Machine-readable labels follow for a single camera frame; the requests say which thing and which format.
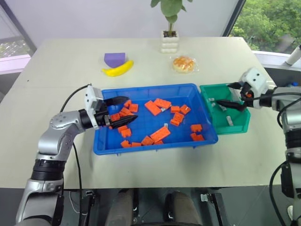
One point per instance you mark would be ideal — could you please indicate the bread in clear wrapper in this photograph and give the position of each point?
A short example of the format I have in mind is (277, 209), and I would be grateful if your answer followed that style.
(183, 64)

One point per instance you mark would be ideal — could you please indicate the dark rounded grey shape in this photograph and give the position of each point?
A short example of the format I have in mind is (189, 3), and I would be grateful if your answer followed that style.
(121, 208)
(181, 208)

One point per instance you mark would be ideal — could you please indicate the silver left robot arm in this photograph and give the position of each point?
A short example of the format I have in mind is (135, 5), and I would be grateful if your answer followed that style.
(58, 131)

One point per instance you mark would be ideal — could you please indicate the small orange building brick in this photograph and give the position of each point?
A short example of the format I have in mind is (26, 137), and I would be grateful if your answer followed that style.
(159, 142)
(185, 109)
(134, 107)
(126, 133)
(196, 127)
(147, 140)
(124, 111)
(136, 144)
(196, 136)
(175, 109)
(122, 128)
(176, 118)
(127, 103)
(125, 143)
(115, 116)

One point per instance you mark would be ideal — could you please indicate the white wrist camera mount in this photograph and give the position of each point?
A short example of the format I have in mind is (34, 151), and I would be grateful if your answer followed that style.
(255, 80)
(90, 99)

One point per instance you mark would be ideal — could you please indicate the yellow toy banana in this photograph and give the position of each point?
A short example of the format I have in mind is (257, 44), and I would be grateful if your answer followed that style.
(120, 69)

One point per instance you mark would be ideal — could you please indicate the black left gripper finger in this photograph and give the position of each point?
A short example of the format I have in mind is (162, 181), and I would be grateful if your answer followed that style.
(123, 120)
(118, 99)

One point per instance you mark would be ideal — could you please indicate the green plant in white pot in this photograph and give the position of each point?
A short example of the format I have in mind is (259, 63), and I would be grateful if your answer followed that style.
(169, 41)

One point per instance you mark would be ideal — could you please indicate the white cylinder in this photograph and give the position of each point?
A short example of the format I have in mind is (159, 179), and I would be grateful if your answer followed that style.
(292, 56)

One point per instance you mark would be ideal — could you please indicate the black table frame leg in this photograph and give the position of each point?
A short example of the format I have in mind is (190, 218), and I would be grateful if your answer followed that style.
(214, 204)
(88, 207)

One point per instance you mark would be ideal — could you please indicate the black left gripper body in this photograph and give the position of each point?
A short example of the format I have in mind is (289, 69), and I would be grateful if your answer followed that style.
(102, 116)

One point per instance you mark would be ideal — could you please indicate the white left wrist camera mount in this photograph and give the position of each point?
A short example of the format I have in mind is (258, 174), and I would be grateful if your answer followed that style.
(90, 99)

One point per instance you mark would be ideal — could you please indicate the green plastic bin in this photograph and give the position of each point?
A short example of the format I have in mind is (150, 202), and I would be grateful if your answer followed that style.
(235, 128)

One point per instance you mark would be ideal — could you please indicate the large orange building brick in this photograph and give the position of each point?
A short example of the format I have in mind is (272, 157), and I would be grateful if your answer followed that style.
(152, 107)

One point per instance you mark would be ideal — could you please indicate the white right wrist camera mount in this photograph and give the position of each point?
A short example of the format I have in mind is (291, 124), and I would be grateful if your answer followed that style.
(255, 80)

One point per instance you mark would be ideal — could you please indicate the long orange building brick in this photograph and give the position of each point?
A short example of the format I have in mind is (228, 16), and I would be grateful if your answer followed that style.
(160, 134)
(162, 103)

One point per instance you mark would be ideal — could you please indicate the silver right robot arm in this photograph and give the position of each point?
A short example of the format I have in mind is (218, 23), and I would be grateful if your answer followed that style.
(290, 99)

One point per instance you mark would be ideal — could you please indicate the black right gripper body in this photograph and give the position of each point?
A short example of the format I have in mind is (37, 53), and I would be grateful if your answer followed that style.
(246, 92)

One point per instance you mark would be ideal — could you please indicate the blue plastic bin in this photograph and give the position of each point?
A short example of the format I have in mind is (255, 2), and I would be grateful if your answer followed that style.
(141, 131)

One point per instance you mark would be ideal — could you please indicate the purple foam block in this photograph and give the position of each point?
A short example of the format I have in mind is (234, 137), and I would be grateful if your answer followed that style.
(114, 59)

